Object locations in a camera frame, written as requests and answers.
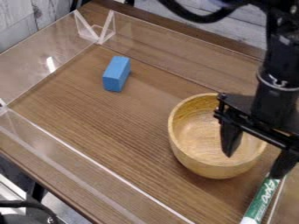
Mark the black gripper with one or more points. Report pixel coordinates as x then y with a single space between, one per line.
237 121

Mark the light wooden bowl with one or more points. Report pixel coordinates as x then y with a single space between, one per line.
194 134

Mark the green expo marker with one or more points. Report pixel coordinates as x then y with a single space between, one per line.
260 204

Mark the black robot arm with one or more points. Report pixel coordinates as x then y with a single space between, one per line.
269 113

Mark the blue rectangular block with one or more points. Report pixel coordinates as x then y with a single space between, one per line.
117 73

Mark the clear acrylic tray wall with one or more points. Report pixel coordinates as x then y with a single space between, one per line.
94 145

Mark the black equipment with cable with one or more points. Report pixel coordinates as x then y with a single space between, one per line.
27 212

